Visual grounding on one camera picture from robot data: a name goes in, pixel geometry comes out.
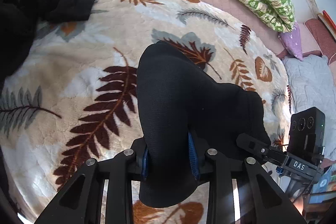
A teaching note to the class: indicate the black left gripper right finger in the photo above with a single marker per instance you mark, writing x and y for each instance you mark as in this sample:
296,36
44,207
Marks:
239,191

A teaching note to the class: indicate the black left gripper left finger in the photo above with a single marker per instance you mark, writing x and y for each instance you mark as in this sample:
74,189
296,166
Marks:
100,191

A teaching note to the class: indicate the black pants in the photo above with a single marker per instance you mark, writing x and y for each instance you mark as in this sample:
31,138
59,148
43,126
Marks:
176,98

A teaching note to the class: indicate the light grey quilted blanket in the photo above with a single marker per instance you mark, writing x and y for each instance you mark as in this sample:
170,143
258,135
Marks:
312,85

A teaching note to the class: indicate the leaf pattern fleece blanket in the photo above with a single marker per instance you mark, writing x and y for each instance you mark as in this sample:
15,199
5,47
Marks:
75,98

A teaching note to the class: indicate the purple floral pillow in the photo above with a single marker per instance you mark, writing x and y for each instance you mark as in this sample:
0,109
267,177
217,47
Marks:
292,42

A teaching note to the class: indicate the red and white books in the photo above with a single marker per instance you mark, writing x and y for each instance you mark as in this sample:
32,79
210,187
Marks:
328,22

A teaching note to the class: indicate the dark clothes pile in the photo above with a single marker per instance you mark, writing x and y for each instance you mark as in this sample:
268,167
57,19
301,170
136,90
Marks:
19,19

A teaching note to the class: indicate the black camera box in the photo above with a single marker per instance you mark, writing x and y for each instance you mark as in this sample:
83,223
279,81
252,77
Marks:
306,134

